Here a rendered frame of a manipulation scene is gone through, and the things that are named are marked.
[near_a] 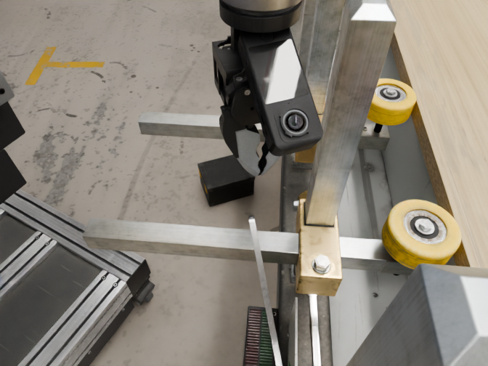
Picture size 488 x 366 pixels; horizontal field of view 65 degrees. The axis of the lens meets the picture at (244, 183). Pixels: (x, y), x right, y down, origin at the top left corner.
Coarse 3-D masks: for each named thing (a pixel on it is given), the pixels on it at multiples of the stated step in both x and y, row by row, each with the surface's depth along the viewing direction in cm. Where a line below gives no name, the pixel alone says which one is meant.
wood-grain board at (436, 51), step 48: (432, 0) 82; (480, 0) 82; (432, 48) 69; (480, 48) 69; (432, 96) 60; (480, 96) 60; (432, 144) 53; (480, 144) 53; (480, 192) 47; (480, 240) 43
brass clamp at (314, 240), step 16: (304, 192) 54; (304, 208) 51; (304, 224) 49; (336, 224) 49; (304, 240) 48; (320, 240) 48; (336, 240) 48; (304, 256) 46; (336, 256) 46; (304, 272) 45; (336, 272) 45; (304, 288) 47; (320, 288) 47; (336, 288) 46
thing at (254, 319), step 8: (256, 312) 58; (248, 320) 57; (256, 320) 57; (248, 328) 56; (256, 328) 56; (248, 336) 56; (256, 336) 56; (248, 344) 55; (256, 344) 55; (248, 352) 54; (256, 352) 54; (248, 360) 53; (256, 360) 53
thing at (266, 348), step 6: (264, 312) 58; (264, 318) 57; (264, 324) 57; (264, 330) 56; (264, 336) 56; (270, 336) 56; (264, 342) 55; (270, 342) 55; (264, 348) 54; (270, 348) 54; (264, 354) 54; (270, 354) 54; (264, 360) 53; (270, 360) 53
